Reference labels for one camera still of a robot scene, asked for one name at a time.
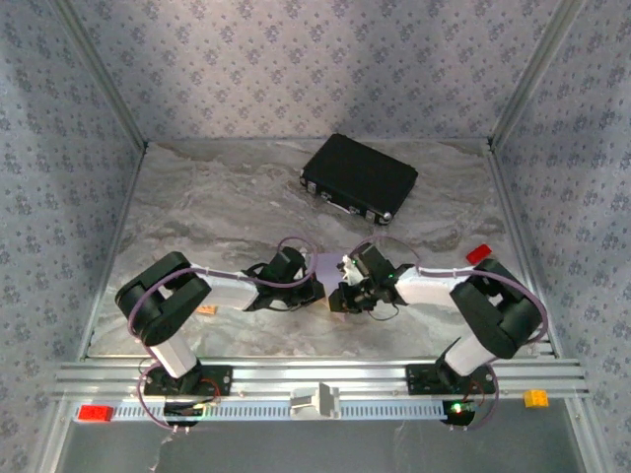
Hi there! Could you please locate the white slotted cable duct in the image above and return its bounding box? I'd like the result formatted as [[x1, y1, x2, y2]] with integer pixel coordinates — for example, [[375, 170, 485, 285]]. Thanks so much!
[[73, 399, 474, 423]]

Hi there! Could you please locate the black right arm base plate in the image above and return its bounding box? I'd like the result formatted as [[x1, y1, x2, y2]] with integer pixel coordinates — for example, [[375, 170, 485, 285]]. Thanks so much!
[[404, 363, 497, 396]]

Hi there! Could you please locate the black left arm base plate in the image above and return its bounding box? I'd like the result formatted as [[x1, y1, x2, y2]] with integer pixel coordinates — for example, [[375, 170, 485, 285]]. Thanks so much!
[[142, 365, 234, 398]]

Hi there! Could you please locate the black hard case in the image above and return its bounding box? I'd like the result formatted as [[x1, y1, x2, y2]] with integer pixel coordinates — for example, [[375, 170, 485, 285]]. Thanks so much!
[[299, 132, 420, 227]]

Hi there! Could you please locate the aluminium table side rail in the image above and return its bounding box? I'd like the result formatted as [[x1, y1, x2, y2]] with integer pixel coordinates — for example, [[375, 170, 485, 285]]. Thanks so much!
[[77, 145, 149, 362], [486, 145, 564, 359]]

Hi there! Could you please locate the aluminium corner post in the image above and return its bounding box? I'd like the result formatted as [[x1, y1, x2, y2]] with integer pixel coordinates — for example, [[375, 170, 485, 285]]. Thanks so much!
[[486, 0, 589, 150], [48, 0, 150, 150]]

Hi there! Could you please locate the lavender paper sheet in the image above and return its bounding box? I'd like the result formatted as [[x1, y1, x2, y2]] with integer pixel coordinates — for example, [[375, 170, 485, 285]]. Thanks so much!
[[315, 252, 357, 324]]

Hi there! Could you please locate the aluminium rail frame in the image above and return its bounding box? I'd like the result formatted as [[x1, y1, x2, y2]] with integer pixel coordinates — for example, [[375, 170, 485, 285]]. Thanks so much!
[[48, 358, 593, 401]]

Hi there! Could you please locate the small red block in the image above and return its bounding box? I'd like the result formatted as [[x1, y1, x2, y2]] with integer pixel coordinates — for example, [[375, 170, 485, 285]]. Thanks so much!
[[465, 243, 494, 265]]

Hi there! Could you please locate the black controller board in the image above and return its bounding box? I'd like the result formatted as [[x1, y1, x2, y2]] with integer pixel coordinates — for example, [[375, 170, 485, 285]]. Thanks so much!
[[442, 399, 478, 426], [163, 401, 207, 421]]

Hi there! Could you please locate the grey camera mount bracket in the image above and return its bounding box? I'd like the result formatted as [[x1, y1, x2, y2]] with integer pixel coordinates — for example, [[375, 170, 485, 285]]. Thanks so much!
[[289, 381, 341, 420]]

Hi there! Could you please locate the red toy brick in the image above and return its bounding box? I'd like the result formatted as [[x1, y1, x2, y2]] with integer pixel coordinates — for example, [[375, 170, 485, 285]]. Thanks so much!
[[77, 404, 114, 424]]

